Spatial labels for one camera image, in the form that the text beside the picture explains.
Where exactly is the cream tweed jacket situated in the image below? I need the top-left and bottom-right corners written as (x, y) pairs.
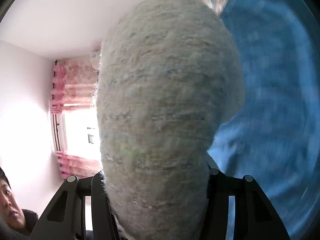
top-left (96, 0), bottom-right (247, 240)

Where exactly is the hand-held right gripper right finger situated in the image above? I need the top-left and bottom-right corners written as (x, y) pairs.
top-left (200, 168), bottom-right (290, 240)

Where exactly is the person's dark jacket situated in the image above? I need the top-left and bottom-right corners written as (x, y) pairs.
top-left (21, 209), bottom-right (39, 237)

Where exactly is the window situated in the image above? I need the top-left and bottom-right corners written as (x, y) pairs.
top-left (61, 104), bottom-right (100, 161)

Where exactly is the pink curtain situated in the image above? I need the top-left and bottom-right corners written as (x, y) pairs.
top-left (49, 42), bottom-right (103, 180)

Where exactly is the blue striped bed sheet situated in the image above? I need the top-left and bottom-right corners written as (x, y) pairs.
top-left (207, 0), bottom-right (318, 240)

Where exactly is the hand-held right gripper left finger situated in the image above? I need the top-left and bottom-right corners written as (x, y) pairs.
top-left (29, 171), bottom-right (118, 240)

